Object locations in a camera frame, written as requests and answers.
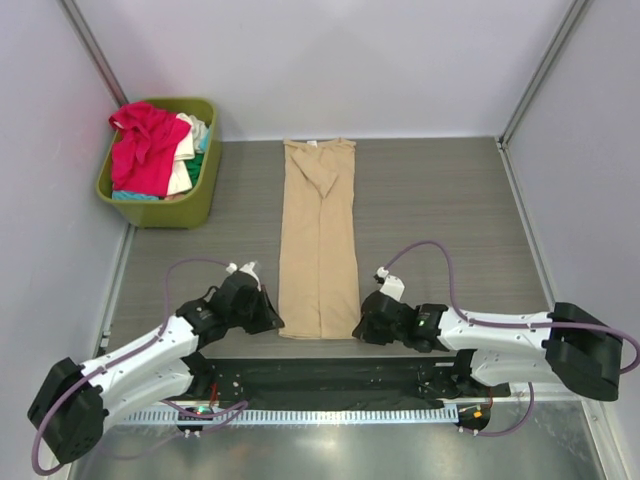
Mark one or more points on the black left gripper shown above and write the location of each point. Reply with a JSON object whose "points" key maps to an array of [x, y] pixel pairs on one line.
{"points": [[269, 318]]}

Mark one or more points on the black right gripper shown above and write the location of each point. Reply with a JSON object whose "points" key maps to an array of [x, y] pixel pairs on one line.
{"points": [[365, 332]]}

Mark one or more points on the beige t shirt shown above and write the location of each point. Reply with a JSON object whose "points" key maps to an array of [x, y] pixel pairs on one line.
{"points": [[318, 292]]}

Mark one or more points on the olive green plastic bin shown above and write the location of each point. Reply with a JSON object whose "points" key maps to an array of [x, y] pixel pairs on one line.
{"points": [[189, 212]]}

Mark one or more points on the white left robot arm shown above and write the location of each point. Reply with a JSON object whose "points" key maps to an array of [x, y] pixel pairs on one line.
{"points": [[77, 403]]}

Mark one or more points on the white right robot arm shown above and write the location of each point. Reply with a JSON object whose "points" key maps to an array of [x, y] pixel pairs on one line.
{"points": [[567, 345]]}

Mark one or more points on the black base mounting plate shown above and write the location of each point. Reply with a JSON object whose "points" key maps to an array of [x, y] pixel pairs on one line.
{"points": [[336, 384]]}

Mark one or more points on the pink t shirt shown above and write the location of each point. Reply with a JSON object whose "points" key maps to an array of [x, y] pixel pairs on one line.
{"points": [[174, 197]]}

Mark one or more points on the green t shirt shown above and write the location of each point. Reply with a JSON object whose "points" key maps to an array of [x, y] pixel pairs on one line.
{"points": [[194, 167]]}

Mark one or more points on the cream t shirt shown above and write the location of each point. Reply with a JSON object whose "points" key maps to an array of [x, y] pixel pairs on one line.
{"points": [[188, 156]]}

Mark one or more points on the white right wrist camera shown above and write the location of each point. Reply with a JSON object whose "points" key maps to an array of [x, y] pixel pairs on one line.
{"points": [[390, 285]]}

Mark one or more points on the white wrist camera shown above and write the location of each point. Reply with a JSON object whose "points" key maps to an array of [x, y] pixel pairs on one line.
{"points": [[390, 285], [251, 268]]}

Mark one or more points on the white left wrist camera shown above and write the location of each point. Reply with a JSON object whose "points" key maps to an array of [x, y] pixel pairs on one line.
{"points": [[251, 268]]}

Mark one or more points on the white slotted cable duct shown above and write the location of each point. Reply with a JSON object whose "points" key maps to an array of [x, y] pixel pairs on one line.
{"points": [[164, 415]]}

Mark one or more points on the left aluminium corner post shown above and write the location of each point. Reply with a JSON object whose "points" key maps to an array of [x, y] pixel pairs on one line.
{"points": [[99, 60]]}

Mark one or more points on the aluminium corner post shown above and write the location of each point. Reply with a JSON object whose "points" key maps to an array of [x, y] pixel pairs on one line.
{"points": [[568, 25], [99, 60]]}

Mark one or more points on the right aluminium corner post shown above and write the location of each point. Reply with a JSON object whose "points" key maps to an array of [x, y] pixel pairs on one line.
{"points": [[568, 25]]}

